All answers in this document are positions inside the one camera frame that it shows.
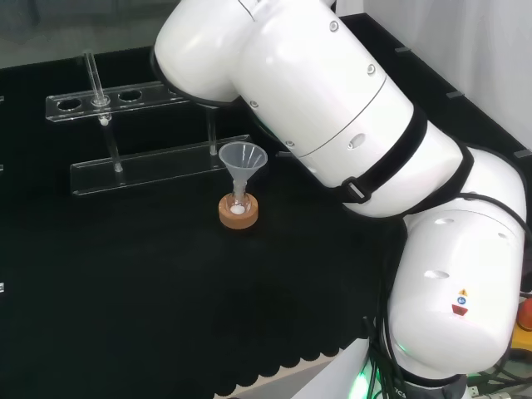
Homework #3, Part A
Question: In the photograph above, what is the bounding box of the translucent plastic funnel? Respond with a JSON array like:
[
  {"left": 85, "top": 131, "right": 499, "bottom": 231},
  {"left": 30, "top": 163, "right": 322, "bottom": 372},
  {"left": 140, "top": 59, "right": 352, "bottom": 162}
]
[{"left": 218, "top": 142, "right": 268, "bottom": 201}]

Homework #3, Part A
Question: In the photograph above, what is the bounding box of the cork ring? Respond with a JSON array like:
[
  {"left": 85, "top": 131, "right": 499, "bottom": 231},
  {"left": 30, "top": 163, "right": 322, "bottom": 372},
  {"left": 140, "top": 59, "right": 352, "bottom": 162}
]
[{"left": 217, "top": 192, "right": 260, "bottom": 231}]

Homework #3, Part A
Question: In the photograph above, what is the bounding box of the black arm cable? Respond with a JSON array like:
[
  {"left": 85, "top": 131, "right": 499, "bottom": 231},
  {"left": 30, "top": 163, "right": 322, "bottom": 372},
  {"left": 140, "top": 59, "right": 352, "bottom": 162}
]
[{"left": 362, "top": 226, "right": 411, "bottom": 399}]

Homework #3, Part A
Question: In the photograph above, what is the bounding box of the small round-bottom glass flask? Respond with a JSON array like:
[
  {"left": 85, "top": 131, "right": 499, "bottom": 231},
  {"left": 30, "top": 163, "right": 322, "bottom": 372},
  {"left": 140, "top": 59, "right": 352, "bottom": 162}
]
[{"left": 224, "top": 190, "right": 253, "bottom": 218}]

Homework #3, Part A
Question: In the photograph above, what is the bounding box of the yellow stop button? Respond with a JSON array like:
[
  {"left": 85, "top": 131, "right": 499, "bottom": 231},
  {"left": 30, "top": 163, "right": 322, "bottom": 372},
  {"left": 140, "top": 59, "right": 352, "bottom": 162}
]
[{"left": 510, "top": 290, "right": 532, "bottom": 363}]

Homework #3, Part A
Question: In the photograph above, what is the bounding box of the clear acrylic funnel stand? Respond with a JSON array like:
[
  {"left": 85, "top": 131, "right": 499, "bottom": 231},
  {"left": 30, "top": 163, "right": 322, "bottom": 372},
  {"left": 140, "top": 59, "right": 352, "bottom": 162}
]
[{"left": 44, "top": 49, "right": 251, "bottom": 197}]

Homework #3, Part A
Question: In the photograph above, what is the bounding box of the black bench cloth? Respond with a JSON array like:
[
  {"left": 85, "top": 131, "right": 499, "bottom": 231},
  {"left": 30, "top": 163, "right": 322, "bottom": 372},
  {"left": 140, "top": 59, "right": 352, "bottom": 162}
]
[{"left": 0, "top": 12, "right": 532, "bottom": 399}]

